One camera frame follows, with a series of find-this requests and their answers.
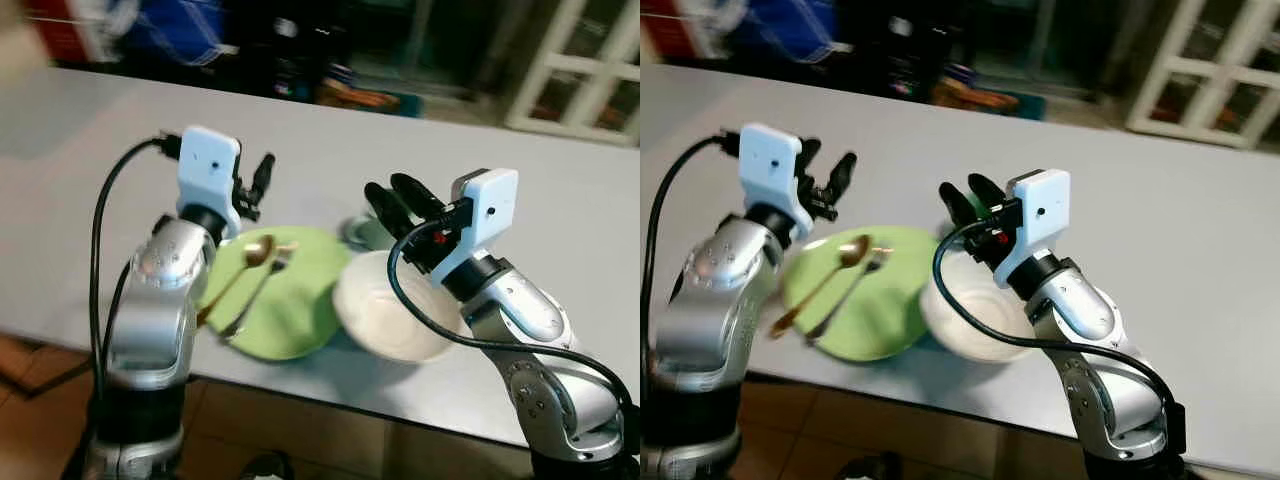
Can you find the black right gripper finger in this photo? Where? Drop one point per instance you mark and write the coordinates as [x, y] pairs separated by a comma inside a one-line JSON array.
[[987, 195], [960, 208], [415, 195], [390, 210]]

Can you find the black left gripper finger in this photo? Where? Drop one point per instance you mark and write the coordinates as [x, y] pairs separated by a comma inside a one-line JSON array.
[[810, 160], [845, 175], [263, 175]]

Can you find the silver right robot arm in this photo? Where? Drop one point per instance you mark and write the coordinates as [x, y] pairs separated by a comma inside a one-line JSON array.
[[1085, 310], [530, 320]]

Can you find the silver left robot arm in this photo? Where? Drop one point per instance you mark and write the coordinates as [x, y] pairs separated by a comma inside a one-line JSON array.
[[150, 310], [705, 310]]

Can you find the small pale green cup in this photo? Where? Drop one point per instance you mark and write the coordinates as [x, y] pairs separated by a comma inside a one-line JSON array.
[[365, 235]]

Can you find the gold metal spoon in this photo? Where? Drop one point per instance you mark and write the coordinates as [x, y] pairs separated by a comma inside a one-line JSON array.
[[258, 250], [852, 250]]

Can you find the gold metal fork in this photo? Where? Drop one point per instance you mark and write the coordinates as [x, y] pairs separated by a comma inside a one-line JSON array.
[[262, 285], [850, 292]]

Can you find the white bowl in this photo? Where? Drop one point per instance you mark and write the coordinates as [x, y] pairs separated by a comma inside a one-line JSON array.
[[390, 310], [970, 315]]

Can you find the orange and teal package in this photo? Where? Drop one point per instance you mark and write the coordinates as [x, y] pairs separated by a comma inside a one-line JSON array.
[[985, 97], [365, 97]]

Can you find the light green plate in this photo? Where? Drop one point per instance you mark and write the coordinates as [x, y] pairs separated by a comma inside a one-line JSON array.
[[880, 300], [300, 290]]

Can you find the blue bag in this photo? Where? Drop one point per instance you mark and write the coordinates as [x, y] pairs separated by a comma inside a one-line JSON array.
[[785, 25], [185, 30]]

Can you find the red box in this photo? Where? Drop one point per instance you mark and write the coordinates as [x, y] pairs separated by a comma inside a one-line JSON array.
[[65, 30], [680, 28]]

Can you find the white glass door cabinet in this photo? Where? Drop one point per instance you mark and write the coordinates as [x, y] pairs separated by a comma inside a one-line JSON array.
[[570, 70], [1200, 70]]

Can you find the black robot foot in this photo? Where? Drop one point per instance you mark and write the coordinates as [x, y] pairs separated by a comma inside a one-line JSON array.
[[870, 467], [268, 467]]

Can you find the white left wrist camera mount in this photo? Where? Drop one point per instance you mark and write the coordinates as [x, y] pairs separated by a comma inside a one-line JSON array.
[[770, 165], [208, 165]]

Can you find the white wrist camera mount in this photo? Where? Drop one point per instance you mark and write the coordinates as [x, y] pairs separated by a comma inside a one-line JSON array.
[[490, 215], [1040, 215], [208, 165], [770, 165]]

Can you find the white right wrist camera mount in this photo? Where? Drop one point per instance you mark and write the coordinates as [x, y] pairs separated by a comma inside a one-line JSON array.
[[1040, 215], [490, 215]]

